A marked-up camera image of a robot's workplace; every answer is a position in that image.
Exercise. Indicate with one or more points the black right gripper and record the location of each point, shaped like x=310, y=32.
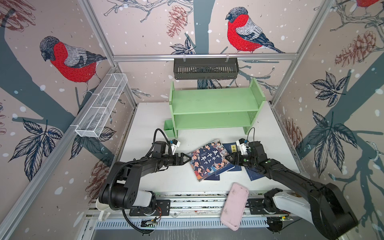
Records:
x=234, y=156

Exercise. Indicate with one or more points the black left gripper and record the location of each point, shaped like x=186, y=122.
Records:
x=180, y=162

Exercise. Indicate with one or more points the colourful illustrated thick book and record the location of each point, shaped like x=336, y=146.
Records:
x=207, y=160

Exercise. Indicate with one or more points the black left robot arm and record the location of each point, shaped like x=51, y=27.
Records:
x=121, y=188

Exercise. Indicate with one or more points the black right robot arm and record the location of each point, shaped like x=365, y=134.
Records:
x=324, y=206

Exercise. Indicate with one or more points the blue book under stack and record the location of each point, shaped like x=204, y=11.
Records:
x=230, y=148

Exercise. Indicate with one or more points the blue book right side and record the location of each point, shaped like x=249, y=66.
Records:
x=253, y=174

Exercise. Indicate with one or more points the dark blue bottom book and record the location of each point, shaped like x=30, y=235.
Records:
x=213, y=178

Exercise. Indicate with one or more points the small green pen box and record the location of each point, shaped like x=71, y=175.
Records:
x=169, y=129

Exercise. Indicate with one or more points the green wooden shelf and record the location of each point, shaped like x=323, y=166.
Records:
x=216, y=108

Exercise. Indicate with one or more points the pink plastic tray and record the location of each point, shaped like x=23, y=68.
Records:
x=234, y=206

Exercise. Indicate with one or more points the black hanging basket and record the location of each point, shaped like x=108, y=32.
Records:
x=206, y=69

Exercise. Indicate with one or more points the white mug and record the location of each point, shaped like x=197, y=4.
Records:
x=100, y=207

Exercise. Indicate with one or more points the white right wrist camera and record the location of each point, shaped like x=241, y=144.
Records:
x=242, y=146

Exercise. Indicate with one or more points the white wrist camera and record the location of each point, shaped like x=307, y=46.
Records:
x=174, y=145
x=242, y=146

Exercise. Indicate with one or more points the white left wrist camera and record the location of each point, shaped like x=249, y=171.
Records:
x=174, y=145

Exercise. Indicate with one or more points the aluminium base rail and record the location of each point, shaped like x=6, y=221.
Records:
x=190, y=211

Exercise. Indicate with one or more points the white wire mesh basket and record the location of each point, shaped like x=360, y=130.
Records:
x=97, y=115

